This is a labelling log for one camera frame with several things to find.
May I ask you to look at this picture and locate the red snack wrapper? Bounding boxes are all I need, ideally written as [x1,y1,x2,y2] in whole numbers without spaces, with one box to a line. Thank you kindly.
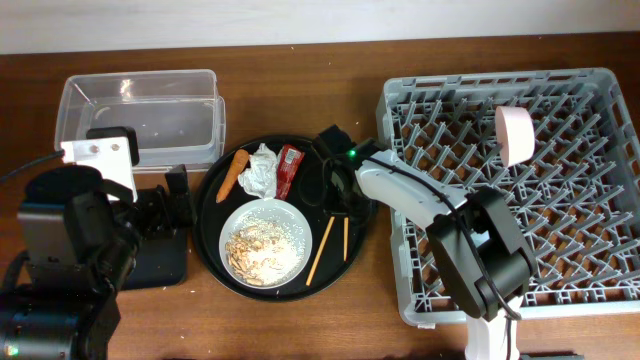
[276,144,305,200]

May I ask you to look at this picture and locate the white tissue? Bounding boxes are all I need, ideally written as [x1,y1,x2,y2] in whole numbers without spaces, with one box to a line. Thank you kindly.
[238,143,279,199]

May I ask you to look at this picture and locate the orange carrot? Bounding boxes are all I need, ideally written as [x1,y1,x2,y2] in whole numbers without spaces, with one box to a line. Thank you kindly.
[216,149,250,203]

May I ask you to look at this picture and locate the wooden chopstick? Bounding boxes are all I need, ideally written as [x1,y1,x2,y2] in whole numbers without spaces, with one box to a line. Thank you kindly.
[343,217,350,262]
[305,216,335,287]

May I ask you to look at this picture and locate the rice and food scraps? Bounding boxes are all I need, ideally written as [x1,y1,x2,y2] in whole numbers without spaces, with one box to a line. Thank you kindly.
[222,215,307,289]

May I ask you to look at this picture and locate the grey plate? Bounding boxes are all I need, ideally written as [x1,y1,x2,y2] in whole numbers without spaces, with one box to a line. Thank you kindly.
[218,199,313,290]

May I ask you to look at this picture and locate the pink bowl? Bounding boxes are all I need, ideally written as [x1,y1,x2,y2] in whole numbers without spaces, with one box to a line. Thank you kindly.
[495,106,535,167]

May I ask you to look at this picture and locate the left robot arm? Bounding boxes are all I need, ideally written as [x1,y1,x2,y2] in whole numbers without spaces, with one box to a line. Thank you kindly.
[1,165,196,359]

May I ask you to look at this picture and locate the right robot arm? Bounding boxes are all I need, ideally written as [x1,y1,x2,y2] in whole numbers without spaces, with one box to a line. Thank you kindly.
[301,125,536,359]

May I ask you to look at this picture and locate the grey dishwasher rack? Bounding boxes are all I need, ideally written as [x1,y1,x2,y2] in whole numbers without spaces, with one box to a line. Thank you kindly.
[376,68,639,320]

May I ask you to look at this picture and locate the black rectangular tray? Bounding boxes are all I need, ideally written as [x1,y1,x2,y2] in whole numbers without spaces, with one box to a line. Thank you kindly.
[123,227,191,290]

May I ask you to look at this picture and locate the round black tray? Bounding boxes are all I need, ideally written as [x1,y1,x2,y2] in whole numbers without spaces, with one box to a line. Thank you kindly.
[193,135,377,302]

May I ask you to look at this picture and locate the clear plastic bin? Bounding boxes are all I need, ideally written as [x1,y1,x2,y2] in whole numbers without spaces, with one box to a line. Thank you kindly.
[54,69,226,173]

